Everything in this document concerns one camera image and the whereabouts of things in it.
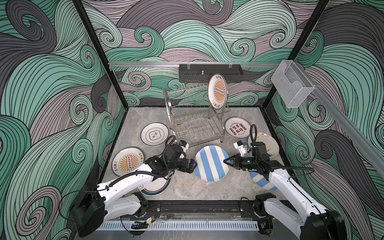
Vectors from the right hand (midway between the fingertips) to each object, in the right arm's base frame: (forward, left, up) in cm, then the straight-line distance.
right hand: (225, 162), depth 78 cm
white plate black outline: (+25, +44, -11) cm, 52 cm away
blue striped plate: (-1, +8, -2) cm, 8 cm away
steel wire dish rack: (+33, +17, -6) cm, 37 cm away
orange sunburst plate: (+5, +58, -10) cm, 60 cm away
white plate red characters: (+32, -16, -12) cm, 37 cm away
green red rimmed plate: (-10, +36, -10) cm, 39 cm away
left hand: (0, +18, 0) cm, 18 cm away
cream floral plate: (+19, -36, -13) cm, 43 cm away
